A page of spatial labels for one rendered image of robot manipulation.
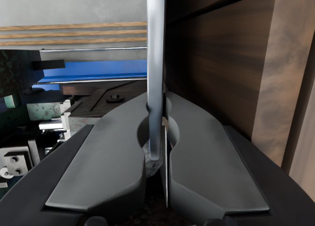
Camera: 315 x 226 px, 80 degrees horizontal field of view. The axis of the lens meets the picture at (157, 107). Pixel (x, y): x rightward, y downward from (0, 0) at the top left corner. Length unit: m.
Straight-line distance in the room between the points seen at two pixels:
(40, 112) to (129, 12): 1.27
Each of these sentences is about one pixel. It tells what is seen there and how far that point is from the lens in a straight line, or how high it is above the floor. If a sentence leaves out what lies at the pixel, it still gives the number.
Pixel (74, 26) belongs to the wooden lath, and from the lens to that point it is 1.86.
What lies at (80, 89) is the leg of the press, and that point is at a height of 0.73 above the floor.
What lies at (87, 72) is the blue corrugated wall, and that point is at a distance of 2.06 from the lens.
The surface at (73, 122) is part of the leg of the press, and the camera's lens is 0.64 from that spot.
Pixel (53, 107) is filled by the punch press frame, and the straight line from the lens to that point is 1.17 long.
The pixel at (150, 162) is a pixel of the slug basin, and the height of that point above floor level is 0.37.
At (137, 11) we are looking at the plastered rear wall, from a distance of 2.04.
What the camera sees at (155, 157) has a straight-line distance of 0.16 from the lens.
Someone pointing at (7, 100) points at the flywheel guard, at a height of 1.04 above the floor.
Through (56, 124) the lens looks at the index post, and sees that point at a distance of 0.84.
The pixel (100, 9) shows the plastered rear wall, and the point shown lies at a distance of 2.08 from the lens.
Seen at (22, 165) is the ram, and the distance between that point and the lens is 1.02.
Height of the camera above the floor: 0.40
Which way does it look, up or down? 5 degrees down
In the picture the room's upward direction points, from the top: 93 degrees counter-clockwise
